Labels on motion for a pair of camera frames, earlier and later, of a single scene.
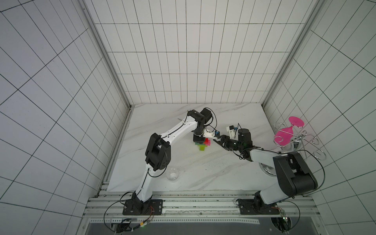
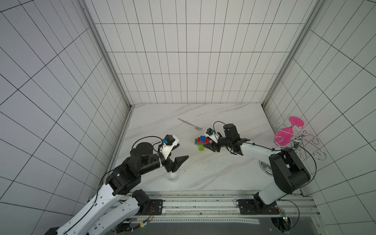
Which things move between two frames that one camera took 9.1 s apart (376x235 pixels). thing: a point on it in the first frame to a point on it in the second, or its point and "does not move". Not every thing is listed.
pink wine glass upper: (295, 121) does not move
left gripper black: (199, 140) to (174, 166)
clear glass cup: (172, 174) does not move
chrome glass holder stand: (298, 142) does not move
